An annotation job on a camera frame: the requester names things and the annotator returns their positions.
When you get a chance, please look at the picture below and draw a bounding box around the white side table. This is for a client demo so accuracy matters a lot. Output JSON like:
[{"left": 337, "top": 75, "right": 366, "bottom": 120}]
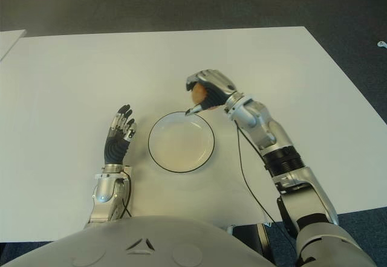
[{"left": 0, "top": 30, "right": 27, "bottom": 62}]

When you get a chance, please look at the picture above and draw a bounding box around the white plate black rim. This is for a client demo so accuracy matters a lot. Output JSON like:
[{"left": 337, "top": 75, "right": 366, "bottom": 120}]
[{"left": 148, "top": 111, "right": 216, "bottom": 173}]

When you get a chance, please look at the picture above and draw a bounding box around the black table leg with bracket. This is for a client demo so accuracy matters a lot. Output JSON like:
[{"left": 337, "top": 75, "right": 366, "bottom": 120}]
[{"left": 225, "top": 222, "right": 275, "bottom": 263}]

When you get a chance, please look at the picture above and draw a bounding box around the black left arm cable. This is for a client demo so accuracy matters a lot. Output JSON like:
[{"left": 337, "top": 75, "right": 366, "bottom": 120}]
[{"left": 119, "top": 173, "right": 133, "bottom": 218}]

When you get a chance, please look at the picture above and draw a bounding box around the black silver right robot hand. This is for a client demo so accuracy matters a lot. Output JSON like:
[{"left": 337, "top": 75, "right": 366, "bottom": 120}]
[{"left": 184, "top": 69, "right": 237, "bottom": 116}]

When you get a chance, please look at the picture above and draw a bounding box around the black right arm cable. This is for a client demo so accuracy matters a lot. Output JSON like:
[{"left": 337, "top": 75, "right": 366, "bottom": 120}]
[{"left": 235, "top": 120, "right": 300, "bottom": 249}]

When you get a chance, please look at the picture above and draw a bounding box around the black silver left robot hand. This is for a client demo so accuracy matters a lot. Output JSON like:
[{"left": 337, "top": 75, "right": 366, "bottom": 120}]
[{"left": 103, "top": 103, "right": 137, "bottom": 166}]

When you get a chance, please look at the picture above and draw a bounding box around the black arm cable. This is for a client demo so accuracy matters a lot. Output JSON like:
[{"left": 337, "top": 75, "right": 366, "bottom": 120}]
[
  {"left": 235, "top": 120, "right": 300, "bottom": 249},
  {"left": 119, "top": 173, "right": 133, "bottom": 218}
]

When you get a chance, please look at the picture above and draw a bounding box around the red yellow apple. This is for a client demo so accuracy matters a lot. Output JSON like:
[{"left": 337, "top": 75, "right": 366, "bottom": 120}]
[{"left": 191, "top": 82, "right": 223, "bottom": 111}]

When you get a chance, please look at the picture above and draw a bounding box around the grey robot torso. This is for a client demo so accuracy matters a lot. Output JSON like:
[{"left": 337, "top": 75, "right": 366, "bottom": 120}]
[{"left": 0, "top": 215, "right": 273, "bottom": 267}]

